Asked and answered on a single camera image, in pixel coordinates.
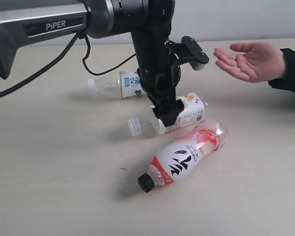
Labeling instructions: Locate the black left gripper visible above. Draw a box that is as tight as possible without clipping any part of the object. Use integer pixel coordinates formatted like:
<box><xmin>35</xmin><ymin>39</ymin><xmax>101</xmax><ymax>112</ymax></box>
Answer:
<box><xmin>131</xmin><ymin>31</ymin><xmax>184</xmax><ymax>127</ymax></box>

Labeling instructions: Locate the square bottle green fruit label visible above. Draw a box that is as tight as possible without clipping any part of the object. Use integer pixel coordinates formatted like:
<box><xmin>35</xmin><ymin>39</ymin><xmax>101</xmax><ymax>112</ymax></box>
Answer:
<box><xmin>128</xmin><ymin>92</ymin><xmax>208</xmax><ymax>137</ymax></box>

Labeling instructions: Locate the peach label black cap bottle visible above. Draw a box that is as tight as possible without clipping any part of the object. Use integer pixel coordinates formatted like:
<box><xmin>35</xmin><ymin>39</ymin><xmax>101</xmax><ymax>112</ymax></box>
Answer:
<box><xmin>138</xmin><ymin>120</ymin><xmax>229</xmax><ymax>193</ymax></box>

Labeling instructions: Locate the lime label clear bottle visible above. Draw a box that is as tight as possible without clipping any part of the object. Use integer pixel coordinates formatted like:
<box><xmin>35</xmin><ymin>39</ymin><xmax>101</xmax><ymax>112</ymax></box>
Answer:
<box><xmin>87</xmin><ymin>71</ymin><xmax>146</xmax><ymax>99</ymax></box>

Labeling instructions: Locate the person's open bare hand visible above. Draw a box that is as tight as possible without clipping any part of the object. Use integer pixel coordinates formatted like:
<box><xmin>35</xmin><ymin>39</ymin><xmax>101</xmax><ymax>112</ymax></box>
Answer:
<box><xmin>213</xmin><ymin>42</ymin><xmax>287</xmax><ymax>83</ymax></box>

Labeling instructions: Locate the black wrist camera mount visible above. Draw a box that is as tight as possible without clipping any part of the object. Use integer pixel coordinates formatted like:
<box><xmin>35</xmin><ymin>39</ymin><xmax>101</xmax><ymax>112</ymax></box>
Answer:
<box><xmin>169</xmin><ymin>36</ymin><xmax>209</xmax><ymax>71</ymax></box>

